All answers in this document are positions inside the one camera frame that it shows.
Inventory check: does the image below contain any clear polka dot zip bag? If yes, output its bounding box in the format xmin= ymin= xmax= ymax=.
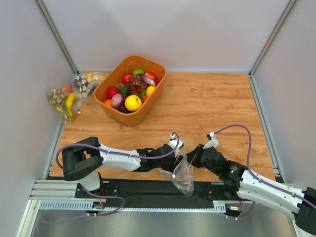
xmin=155 ymin=140 xmax=194 ymax=197

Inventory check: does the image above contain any yellow fake lemon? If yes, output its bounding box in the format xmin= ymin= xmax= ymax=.
xmin=146 ymin=85 xmax=156 ymax=96
xmin=124 ymin=95 xmax=142 ymax=112

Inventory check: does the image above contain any purple fake fruit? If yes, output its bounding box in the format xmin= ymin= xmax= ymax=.
xmin=111 ymin=93 xmax=125 ymax=109

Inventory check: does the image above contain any red fake grape bunch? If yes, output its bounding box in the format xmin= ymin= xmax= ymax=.
xmin=128 ymin=75 xmax=148 ymax=94

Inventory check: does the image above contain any purple fake eggplant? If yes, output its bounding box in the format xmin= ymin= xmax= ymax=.
xmin=138 ymin=74 xmax=156 ymax=86

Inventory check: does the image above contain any red fake apple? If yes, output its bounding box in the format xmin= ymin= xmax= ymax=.
xmin=106 ymin=86 xmax=120 ymax=99
xmin=121 ymin=73 xmax=133 ymax=84

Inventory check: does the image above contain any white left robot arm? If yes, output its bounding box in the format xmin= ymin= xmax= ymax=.
xmin=57 ymin=133 xmax=184 ymax=191

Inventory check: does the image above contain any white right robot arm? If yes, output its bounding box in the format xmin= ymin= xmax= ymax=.
xmin=187 ymin=144 xmax=316 ymax=235

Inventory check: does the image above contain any yellow fake lemon in basket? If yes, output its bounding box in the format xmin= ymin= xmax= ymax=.
xmin=146 ymin=85 xmax=156 ymax=96

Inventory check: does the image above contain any fake orange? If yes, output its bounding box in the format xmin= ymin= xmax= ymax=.
xmin=104 ymin=99 xmax=112 ymax=108

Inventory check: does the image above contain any red fake apple in basket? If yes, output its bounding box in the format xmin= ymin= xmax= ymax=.
xmin=121 ymin=73 xmax=133 ymax=84

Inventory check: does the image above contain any clear bag with banana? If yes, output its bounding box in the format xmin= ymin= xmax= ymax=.
xmin=46 ymin=83 xmax=81 ymax=122

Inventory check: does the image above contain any orange plastic basket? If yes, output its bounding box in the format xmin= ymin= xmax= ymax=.
xmin=93 ymin=55 xmax=168 ymax=127

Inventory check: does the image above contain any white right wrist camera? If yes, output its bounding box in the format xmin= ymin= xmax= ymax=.
xmin=203 ymin=132 xmax=219 ymax=150

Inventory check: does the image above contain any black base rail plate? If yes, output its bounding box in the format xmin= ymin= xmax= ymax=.
xmin=74 ymin=177 xmax=237 ymax=209

